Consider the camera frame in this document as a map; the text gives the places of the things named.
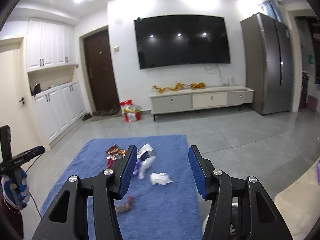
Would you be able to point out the white low TV cabinet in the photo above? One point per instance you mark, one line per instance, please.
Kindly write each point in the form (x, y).
(198, 99)

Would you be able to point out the blue carpet rug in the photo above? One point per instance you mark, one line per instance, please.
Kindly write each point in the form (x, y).
(160, 211)

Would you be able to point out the white router on cabinet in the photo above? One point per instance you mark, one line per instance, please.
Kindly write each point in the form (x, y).
(232, 81)

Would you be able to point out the golden dragon ornament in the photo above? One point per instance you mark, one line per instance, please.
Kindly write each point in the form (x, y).
(179, 86)

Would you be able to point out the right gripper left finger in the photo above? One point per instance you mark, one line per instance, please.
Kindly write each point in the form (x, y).
(66, 217)

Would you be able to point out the grey double door refrigerator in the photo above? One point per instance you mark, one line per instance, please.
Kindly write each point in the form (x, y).
(269, 63)

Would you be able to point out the white upper wall cabinets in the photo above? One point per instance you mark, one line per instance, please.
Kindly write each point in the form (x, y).
(49, 44)

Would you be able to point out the white lower shoe cabinets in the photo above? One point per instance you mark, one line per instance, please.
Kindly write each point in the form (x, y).
(58, 108)

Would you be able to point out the red white gift bag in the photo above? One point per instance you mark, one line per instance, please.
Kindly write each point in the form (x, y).
(130, 111)

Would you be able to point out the white round trash bin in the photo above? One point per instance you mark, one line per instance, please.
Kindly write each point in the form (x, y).
(221, 222)

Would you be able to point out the large black wall television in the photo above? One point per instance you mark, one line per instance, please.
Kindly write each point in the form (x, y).
(181, 39)

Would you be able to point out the purple plastic bag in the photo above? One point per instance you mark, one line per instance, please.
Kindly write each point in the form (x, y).
(137, 167)

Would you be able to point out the white blue paper package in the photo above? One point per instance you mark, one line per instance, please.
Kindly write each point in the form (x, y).
(147, 157)

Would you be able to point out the brown door mat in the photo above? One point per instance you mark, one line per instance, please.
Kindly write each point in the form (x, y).
(99, 117)

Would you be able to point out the black shoe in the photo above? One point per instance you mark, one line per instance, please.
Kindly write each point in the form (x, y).
(86, 116)

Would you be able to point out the blue window curtain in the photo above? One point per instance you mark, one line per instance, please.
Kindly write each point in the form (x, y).
(272, 10)

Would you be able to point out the purple tissue pack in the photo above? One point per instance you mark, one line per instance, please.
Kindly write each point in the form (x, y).
(318, 171)

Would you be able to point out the left blue white gloved hand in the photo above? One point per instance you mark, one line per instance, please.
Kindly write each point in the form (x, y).
(16, 194)

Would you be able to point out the dark brown entrance door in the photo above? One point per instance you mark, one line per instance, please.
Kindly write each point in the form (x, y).
(100, 72)

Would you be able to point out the dark red snack wrapper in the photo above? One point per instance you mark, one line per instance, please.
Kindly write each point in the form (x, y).
(113, 154)

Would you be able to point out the purple storage box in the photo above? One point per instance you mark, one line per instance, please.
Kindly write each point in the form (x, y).
(312, 103)

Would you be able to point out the black handbag on shelf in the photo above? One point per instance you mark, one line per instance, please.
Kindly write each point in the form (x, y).
(35, 90)

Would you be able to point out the small red candy wrapper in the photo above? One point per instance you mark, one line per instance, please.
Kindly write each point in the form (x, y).
(127, 206)

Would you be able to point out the beige interior door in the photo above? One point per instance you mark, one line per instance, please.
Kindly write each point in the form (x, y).
(14, 108)

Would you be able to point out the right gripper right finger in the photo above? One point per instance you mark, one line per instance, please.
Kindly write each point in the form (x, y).
(259, 217)

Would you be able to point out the crumpled white tissue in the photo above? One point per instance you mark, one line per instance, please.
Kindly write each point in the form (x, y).
(160, 179)

